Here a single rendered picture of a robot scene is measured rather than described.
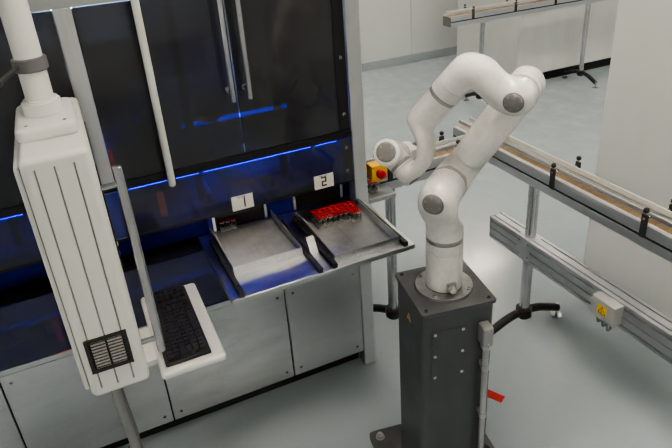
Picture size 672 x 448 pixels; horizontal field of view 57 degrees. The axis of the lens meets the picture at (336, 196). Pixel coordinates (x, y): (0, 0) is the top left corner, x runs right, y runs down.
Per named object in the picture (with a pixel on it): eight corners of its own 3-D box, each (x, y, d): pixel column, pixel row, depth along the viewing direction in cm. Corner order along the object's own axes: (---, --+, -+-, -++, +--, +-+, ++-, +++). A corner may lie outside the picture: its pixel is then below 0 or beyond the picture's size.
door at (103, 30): (115, 181, 214) (71, 6, 188) (244, 152, 230) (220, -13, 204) (115, 182, 214) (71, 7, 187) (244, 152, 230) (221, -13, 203)
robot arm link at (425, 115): (477, 120, 178) (415, 184, 197) (441, 80, 182) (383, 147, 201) (464, 126, 172) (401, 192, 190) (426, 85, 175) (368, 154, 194)
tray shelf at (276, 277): (198, 241, 244) (197, 237, 243) (357, 197, 268) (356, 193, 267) (232, 305, 204) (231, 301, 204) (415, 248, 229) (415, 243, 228)
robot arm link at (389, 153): (416, 157, 197) (397, 136, 199) (406, 155, 185) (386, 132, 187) (397, 174, 199) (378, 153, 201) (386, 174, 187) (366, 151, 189)
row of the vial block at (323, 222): (316, 227, 243) (315, 217, 241) (357, 216, 249) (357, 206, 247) (318, 230, 241) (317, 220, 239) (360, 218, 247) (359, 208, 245)
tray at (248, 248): (209, 233, 245) (208, 225, 243) (271, 216, 254) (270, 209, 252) (234, 275, 217) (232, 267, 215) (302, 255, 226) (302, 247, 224)
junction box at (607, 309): (588, 311, 253) (591, 293, 249) (598, 308, 254) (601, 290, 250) (612, 328, 243) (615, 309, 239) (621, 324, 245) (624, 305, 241)
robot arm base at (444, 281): (483, 295, 201) (485, 246, 192) (428, 307, 197) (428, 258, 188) (457, 265, 217) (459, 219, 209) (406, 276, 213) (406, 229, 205)
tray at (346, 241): (300, 223, 247) (299, 215, 246) (359, 207, 256) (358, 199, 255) (335, 264, 219) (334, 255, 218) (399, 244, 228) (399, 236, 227)
